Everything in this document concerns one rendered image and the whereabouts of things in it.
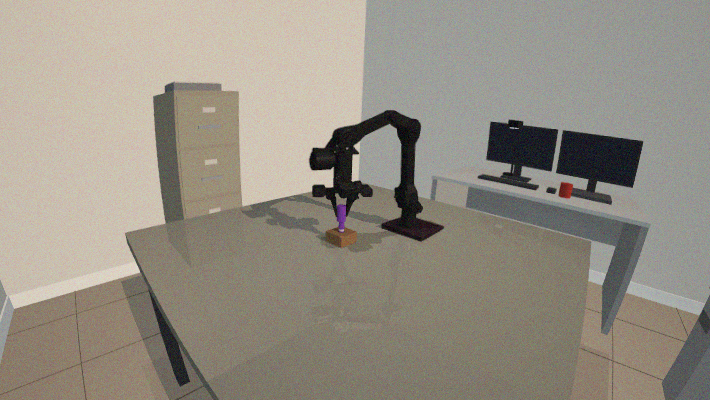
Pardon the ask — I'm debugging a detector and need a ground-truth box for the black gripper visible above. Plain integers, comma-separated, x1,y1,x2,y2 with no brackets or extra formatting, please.
312,169,373,217

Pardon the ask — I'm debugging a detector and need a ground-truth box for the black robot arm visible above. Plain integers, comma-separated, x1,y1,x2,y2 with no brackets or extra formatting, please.
310,110,423,230

